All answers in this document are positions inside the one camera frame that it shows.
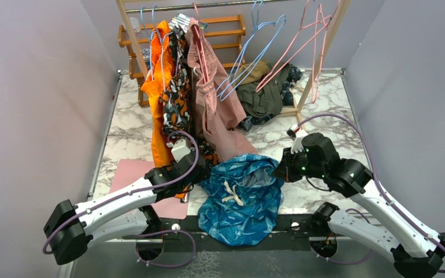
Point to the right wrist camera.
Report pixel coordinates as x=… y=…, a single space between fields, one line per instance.
x=296 y=133

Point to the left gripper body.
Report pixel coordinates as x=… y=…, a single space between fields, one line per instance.
x=202 y=175

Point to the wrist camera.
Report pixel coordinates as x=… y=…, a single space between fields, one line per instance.
x=296 y=133
x=179 y=149

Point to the dark navy patterned garment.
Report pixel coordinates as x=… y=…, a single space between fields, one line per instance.
x=295 y=75

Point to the tan garment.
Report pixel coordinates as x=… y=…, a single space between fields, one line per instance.
x=251 y=73

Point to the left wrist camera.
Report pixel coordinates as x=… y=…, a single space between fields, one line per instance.
x=179 y=149

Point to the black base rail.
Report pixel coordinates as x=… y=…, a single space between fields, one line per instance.
x=292 y=232

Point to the pink shorts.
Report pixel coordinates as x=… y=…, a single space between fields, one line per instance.
x=216 y=120

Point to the olive green garment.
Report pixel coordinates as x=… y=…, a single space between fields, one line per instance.
x=266 y=102

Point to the marker pen pack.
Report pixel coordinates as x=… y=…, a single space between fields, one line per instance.
x=179 y=22

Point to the blue lidded jar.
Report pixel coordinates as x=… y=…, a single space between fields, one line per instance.
x=147 y=57

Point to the hanger holding pink shorts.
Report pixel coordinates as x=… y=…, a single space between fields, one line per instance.
x=199 y=46

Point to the clear plastic cup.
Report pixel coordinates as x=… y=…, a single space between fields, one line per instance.
x=135 y=23

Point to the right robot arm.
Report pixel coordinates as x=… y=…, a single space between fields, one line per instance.
x=415 y=249

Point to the orange shorts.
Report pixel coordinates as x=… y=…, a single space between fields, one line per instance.
x=161 y=154

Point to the blue patterned shorts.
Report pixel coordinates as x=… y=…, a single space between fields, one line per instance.
x=243 y=200

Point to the camouflage patterned shorts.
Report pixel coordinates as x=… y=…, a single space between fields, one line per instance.
x=178 y=100

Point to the wooden clothes rack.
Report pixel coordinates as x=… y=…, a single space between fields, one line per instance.
x=296 y=110

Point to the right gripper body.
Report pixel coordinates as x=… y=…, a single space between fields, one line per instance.
x=296 y=165

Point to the wooden shelf unit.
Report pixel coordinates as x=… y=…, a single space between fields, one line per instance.
x=226 y=38

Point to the pink mat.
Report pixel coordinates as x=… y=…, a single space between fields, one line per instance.
x=128 y=171

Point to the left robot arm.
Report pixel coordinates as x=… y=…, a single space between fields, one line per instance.
x=128 y=212

